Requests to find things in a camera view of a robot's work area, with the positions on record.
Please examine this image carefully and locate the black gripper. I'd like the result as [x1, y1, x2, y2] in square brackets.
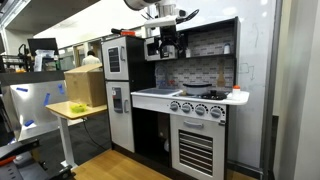
[158, 25, 184, 60]

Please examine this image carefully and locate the grey metal pot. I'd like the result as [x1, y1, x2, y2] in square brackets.
[182, 82, 213, 96]

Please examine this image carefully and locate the grey toy sink basin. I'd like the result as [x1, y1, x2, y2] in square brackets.
[135, 87, 182, 96]

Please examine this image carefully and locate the grey stove knob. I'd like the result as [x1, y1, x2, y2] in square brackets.
[168, 100, 181, 113]
[180, 102, 194, 115]
[209, 105, 226, 120]
[194, 103, 209, 117]

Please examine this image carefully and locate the toy microwave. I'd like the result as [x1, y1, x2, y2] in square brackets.
[143, 35, 178, 62]

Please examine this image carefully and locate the grey toy faucet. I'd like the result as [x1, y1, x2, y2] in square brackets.
[155, 64, 171, 89]

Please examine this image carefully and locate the toy kitchen unit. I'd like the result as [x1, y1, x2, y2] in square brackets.
[100, 15, 251, 180]

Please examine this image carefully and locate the stovetop burner panel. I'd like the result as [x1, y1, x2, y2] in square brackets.
[172, 91, 232, 101]

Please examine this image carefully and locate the red black tool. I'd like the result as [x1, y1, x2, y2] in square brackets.
[110, 27, 137, 37]

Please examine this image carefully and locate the wooden spatula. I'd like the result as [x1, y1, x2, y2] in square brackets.
[216, 59, 227, 88]

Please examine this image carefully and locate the fridge door with window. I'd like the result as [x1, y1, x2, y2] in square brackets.
[101, 36, 130, 81]

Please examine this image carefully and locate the grey water dispenser panel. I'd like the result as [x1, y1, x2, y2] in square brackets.
[111, 86, 124, 114]

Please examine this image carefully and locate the white bottle orange cap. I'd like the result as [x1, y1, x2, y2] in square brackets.
[231, 84, 242, 101]

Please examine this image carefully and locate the person in white shirt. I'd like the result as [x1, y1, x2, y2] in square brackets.
[81, 49, 102, 67]

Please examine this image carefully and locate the large whiteboard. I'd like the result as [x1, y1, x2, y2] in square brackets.
[173, 0, 283, 171]

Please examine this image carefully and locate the cardboard box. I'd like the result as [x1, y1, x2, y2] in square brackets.
[63, 63, 108, 108]

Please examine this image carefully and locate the fridge door with dispenser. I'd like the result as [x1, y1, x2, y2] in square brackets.
[105, 80, 136, 154]

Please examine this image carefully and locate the oven door with vents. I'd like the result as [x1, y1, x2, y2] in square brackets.
[170, 114, 227, 180]

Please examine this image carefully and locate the yellow bowl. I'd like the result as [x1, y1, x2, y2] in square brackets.
[69, 102, 89, 114]

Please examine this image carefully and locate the wooden top white table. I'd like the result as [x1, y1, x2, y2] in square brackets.
[45, 99, 109, 171]

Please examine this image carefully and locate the black monitor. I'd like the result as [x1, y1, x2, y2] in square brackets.
[26, 37, 60, 56]

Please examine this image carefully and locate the wooden base board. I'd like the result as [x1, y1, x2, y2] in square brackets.
[71, 148, 264, 180]

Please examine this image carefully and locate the shiny metal panel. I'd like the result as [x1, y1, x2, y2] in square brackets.
[9, 79, 85, 142]

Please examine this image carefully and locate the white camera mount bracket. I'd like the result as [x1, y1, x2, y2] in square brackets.
[143, 14, 178, 30]

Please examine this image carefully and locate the grey long fridge handle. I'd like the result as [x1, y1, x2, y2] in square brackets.
[119, 45, 127, 62]

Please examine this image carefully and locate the grey short fridge handle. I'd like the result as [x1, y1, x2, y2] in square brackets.
[123, 99, 131, 114]

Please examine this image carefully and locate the grey oven door handle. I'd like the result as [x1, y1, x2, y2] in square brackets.
[182, 120, 205, 130]

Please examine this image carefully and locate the thin black power cable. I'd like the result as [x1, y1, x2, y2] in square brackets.
[81, 117, 108, 152]

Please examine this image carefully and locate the black equipment frame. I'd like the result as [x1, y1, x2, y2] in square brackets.
[0, 137, 74, 180]

